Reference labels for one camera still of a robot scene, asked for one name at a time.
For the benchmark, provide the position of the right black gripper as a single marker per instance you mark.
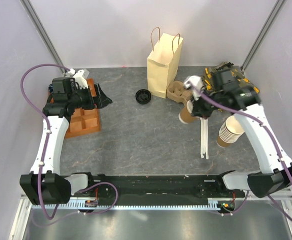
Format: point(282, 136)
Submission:
point(197, 110)

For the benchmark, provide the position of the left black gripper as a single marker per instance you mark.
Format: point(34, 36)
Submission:
point(101, 100)

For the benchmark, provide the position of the single brown paper cup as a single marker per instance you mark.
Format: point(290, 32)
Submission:
point(185, 116)

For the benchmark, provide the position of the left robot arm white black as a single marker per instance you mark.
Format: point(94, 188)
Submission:
point(44, 181)

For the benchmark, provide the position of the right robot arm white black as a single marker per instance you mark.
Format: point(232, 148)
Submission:
point(275, 166)

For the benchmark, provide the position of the white wrapped straw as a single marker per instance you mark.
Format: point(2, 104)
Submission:
point(206, 140)
point(203, 132)

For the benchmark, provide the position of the orange compartment tray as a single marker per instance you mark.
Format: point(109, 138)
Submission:
point(85, 122)

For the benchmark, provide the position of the brown cardboard cup carrier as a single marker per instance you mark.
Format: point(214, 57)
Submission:
point(178, 93)

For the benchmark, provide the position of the camouflage folded cloth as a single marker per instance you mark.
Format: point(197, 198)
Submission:
point(246, 82)

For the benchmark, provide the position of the stack of paper cups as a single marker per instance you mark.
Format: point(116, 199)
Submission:
point(229, 132)

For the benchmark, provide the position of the black cup lid on table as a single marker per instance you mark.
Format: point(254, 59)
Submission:
point(143, 96)

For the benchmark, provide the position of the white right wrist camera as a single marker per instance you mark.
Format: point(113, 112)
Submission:
point(195, 83)

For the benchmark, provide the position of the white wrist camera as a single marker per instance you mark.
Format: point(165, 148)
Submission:
point(80, 77)
point(195, 83)

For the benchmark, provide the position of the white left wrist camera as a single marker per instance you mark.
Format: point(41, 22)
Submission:
point(80, 77)

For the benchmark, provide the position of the beige paper bag with handles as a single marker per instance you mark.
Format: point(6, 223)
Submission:
point(163, 62)

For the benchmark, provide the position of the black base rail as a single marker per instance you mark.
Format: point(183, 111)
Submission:
point(158, 189)

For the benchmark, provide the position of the slotted cable duct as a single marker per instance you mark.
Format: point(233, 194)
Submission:
point(212, 205)

